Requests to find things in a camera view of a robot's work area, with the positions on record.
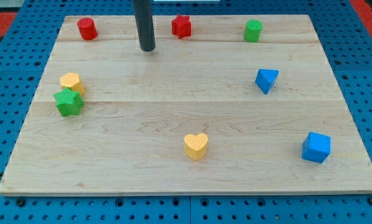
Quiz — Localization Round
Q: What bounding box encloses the green cylinder block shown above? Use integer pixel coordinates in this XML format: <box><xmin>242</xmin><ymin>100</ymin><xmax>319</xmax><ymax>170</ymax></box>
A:
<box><xmin>244</xmin><ymin>19</ymin><xmax>263</xmax><ymax>42</ymax></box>

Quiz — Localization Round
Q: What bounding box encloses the red star block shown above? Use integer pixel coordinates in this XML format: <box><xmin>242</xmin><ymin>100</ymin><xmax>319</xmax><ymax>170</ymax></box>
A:
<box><xmin>171</xmin><ymin>14</ymin><xmax>192</xmax><ymax>39</ymax></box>

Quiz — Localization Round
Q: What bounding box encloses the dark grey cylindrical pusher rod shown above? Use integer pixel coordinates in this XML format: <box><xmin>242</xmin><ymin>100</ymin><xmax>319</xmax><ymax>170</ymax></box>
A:
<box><xmin>133</xmin><ymin>0</ymin><xmax>156</xmax><ymax>52</ymax></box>

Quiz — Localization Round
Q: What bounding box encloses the red cylinder block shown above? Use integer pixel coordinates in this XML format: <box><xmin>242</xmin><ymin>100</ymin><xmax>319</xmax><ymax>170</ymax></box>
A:
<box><xmin>77</xmin><ymin>17</ymin><xmax>98</xmax><ymax>40</ymax></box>

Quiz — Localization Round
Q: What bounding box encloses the blue triangle block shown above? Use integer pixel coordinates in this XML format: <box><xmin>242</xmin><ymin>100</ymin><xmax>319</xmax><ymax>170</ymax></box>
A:
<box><xmin>255</xmin><ymin>69</ymin><xmax>279</xmax><ymax>95</ymax></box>

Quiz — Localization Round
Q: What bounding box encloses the green star block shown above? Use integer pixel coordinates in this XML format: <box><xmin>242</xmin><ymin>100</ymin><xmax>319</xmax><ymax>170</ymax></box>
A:
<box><xmin>53</xmin><ymin>87</ymin><xmax>84</xmax><ymax>117</ymax></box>

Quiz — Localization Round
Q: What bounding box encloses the yellow heart block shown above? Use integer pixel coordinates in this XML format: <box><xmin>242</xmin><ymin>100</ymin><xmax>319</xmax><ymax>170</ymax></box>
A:
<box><xmin>184</xmin><ymin>133</ymin><xmax>208</xmax><ymax>161</ymax></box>

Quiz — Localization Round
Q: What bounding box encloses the blue cube block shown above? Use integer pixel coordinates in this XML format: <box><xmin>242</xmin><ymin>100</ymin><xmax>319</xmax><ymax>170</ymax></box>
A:
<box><xmin>301</xmin><ymin>132</ymin><xmax>331</xmax><ymax>164</ymax></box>

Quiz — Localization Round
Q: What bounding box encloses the light wooden board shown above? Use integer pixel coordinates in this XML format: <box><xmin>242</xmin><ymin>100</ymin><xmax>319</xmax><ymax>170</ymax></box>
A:
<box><xmin>0</xmin><ymin>14</ymin><xmax>372</xmax><ymax>197</ymax></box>

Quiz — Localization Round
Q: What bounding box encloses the yellow hexagon block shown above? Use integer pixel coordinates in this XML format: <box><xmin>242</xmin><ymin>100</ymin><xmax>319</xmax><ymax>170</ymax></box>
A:
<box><xmin>60</xmin><ymin>72</ymin><xmax>85</xmax><ymax>95</ymax></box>

